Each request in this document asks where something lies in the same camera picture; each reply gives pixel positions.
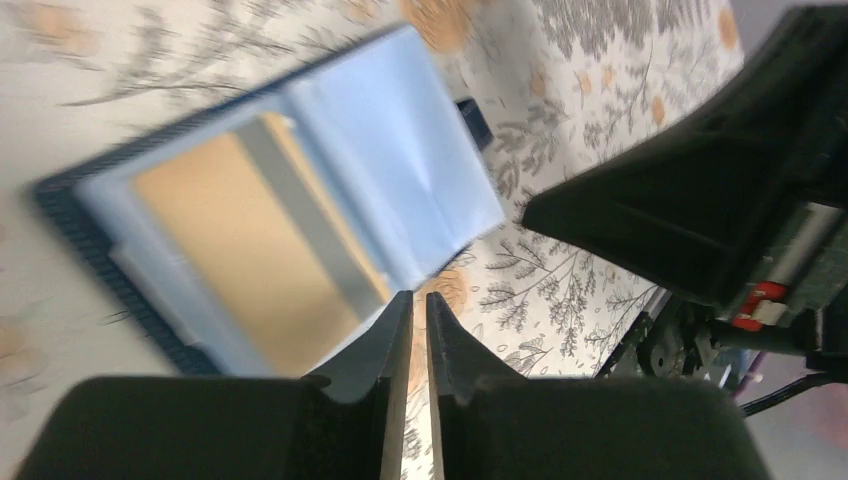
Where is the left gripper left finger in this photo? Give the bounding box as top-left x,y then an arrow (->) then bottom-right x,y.
17,291 -> 413,479

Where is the floral table mat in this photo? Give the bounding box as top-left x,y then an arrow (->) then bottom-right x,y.
1,1 -> 743,479

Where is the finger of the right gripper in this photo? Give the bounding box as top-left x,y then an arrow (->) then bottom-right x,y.
521,6 -> 847,307

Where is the gold credit card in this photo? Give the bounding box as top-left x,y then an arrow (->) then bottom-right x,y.
133,113 -> 391,376

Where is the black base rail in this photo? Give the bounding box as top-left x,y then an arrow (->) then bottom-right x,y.
594,289 -> 751,392

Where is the blue leather card holder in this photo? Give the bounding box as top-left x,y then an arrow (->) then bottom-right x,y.
32,24 -> 505,376

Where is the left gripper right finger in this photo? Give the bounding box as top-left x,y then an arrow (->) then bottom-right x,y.
426,293 -> 769,479

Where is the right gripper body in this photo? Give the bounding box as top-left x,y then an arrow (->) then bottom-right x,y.
715,201 -> 847,371

